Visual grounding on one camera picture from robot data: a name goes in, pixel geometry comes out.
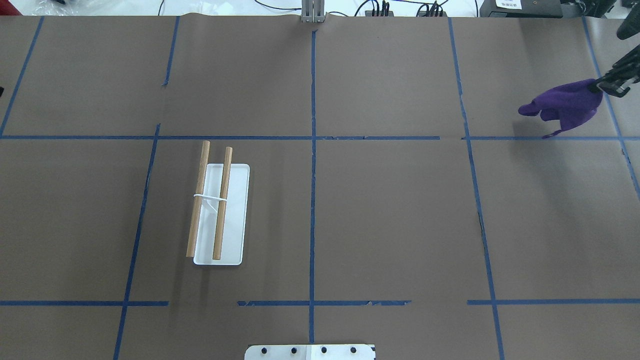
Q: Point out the aluminium frame post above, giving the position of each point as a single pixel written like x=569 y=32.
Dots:
x=313 y=11

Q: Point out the purple towel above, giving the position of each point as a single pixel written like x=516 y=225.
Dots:
x=571 y=104

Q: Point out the black box device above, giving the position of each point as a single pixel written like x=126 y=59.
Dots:
x=521 y=9

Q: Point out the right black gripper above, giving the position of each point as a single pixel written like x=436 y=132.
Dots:
x=621 y=75

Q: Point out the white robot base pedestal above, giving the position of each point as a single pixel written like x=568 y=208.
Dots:
x=311 y=352

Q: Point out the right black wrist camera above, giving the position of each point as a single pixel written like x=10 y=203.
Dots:
x=631 y=24

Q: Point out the wooden towel rack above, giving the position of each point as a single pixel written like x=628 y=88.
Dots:
x=219 y=212

